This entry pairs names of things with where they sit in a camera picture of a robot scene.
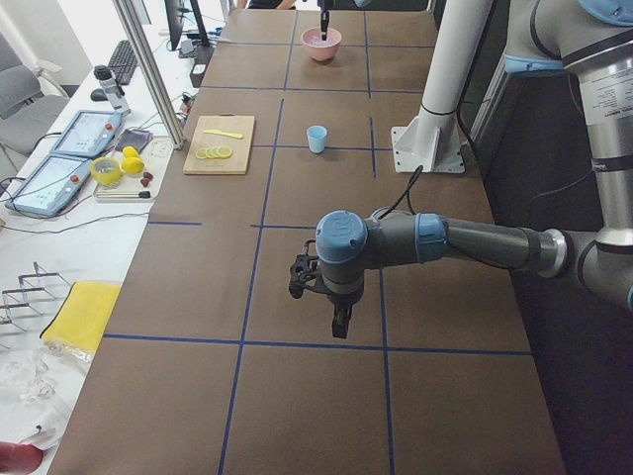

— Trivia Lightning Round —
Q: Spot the whole lemon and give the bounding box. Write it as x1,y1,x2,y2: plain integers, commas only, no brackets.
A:
122,145,139,158
121,157,144,175

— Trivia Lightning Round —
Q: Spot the black keyboard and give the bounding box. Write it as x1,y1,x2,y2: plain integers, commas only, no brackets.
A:
108,40,137,85

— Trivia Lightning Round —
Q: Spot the light blue paper cup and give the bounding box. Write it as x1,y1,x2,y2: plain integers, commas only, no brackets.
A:
307,125,328,153

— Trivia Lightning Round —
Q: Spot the yellow plastic knife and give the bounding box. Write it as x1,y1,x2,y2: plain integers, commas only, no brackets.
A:
203,129,244,140

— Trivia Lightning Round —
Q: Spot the pile of clear ice cubes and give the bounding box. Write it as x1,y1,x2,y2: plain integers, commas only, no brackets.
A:
304,35,339,49

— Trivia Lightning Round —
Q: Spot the wire rack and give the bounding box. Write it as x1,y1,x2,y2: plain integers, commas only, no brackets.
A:
1,261,71,332

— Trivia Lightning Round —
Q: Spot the purple notebook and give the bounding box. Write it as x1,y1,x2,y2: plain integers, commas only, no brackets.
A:
115,129,153,152

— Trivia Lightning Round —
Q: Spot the far teach pendant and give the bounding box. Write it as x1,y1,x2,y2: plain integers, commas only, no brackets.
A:
51,110,123,158

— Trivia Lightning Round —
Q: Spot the white tray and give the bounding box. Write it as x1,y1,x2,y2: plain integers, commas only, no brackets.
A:
91,137,173,203

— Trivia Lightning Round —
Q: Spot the wooden cutting board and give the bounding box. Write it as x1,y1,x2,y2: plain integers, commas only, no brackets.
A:
183,115,255,175

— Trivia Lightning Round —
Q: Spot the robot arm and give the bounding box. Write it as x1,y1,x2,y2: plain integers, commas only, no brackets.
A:
289,1,632,338

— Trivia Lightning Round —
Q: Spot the aluminium frame post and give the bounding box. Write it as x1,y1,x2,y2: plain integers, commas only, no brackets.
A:
113,0,185,149

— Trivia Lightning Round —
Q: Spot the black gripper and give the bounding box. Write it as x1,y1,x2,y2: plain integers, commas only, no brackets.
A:
317,0,330,41
322,276,365,338

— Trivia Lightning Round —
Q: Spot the yellow tape roll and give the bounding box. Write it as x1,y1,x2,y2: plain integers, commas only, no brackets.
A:
90,157,123,186

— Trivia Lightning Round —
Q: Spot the water bottle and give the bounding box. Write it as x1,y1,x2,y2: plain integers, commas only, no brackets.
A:
94,65,131,116

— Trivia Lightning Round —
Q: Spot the near teach pendant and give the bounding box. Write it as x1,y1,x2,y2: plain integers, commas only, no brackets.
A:
5,153,93,218

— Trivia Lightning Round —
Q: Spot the teach pendant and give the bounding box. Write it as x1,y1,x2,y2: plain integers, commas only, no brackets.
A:
5,153,93,218
51,110,123,158

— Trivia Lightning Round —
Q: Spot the pink bowl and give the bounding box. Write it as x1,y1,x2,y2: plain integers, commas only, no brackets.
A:
301,27,342,62

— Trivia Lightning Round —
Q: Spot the yellow cloth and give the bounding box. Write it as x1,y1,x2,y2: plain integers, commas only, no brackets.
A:
40,281,121,356

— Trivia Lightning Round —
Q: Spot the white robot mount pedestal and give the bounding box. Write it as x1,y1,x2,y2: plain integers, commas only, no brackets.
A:
391,0,493,173

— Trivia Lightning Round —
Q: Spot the computer monitor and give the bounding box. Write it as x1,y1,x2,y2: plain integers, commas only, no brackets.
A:
164,0,186,50

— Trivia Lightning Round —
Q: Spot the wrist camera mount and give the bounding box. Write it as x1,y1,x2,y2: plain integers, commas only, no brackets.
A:
288,239,326,299

